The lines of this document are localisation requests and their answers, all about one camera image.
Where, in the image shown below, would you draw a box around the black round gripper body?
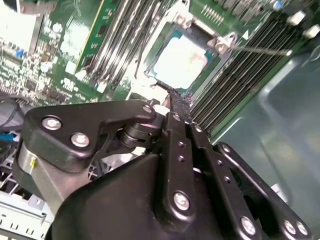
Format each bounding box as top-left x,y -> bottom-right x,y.
44,152 -> 241,240

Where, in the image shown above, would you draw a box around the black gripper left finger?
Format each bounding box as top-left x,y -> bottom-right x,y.
21,90 -> 197,227

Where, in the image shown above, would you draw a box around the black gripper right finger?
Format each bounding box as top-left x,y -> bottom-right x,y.
174,90 -> 313,240

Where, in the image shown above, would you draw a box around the metal socket cover frame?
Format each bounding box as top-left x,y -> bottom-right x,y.
131,72 -> 173,115

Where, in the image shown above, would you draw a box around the silver CPU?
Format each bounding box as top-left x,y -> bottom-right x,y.
152,32 -> 218,86

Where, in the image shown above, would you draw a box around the thin wire locking lever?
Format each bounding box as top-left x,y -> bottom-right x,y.
228,44 -> 293,56

